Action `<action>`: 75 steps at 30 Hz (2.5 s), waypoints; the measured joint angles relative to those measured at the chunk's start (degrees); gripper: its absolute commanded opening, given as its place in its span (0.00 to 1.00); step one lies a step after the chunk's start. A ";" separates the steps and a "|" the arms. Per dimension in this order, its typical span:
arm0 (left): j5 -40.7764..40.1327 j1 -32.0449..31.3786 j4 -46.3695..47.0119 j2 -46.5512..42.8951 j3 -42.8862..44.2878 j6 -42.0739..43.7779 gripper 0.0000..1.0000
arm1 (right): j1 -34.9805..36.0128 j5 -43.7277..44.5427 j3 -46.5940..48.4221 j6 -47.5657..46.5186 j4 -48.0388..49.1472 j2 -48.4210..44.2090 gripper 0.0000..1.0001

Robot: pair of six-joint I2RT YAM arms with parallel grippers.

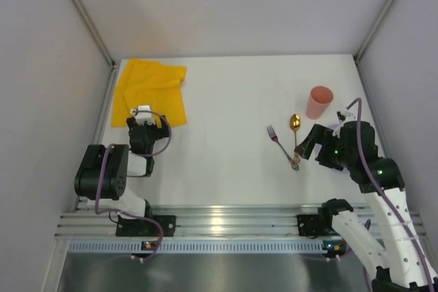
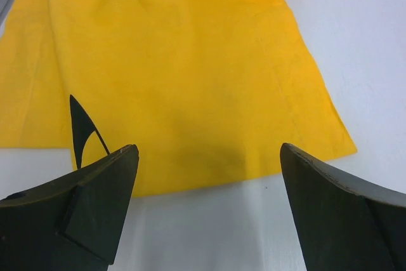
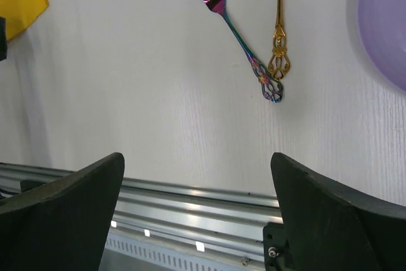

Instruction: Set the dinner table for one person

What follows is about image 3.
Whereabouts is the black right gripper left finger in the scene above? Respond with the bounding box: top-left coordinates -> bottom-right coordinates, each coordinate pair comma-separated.
1,152 -> 124,270

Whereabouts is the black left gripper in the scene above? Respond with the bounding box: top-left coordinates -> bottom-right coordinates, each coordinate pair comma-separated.
0,17 -> 8,61

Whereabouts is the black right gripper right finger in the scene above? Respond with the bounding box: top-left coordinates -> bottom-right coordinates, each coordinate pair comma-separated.
270,152 -> 405,270

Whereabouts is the gold ornate spoon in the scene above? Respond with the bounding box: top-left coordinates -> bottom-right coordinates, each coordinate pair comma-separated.
268,0 -> 291,81

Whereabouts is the iridescent rainbow fork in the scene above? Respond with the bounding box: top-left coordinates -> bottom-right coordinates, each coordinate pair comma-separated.
203,0 -> 284,103

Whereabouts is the lavender plastic plate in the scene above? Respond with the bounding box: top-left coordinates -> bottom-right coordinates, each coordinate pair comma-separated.
357,0 -> 405,92

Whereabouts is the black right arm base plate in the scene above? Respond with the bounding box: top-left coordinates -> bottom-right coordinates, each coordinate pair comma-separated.
263,223 -> 296,271

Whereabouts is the slotted grey cable duct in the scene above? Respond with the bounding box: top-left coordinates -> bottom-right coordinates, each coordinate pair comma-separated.
105,234 -> 265,270

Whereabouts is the aluminium table frame rail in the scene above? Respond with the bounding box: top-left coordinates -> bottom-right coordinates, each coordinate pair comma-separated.
0,162 -> 285,253

